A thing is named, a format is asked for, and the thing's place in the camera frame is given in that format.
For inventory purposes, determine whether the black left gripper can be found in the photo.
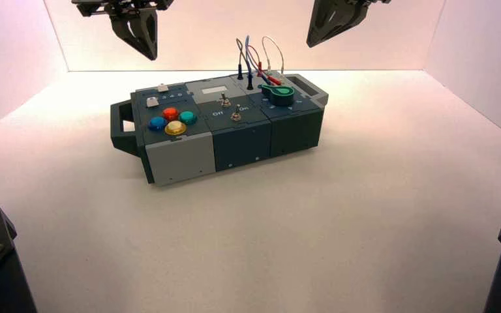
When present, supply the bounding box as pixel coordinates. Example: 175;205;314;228
72;0;174;61

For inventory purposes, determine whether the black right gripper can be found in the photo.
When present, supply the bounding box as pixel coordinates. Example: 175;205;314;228
307;0;392;48

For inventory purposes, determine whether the blue round push button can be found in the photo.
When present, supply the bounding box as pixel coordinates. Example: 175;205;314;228
147;116;168;131

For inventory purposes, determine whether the green rotary knob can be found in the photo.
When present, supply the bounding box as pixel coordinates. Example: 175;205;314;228
258;83;296;107

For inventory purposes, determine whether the yellow round push button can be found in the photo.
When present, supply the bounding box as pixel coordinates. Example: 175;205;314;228
164;120;187;136

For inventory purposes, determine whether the dark teal grey control box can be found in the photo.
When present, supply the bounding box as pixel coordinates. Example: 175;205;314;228
110;73;330;186

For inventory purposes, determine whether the white wire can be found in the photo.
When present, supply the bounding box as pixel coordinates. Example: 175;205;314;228
262;35;286;74

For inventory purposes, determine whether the red wire with red plugs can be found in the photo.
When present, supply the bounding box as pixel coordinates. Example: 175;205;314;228
247;44;283;86

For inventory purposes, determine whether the grey wire with black plug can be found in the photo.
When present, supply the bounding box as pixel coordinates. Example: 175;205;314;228
235;37;259;82

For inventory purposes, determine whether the blue wire with dark plug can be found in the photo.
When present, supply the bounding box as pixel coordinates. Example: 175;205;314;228
243;34;273;91

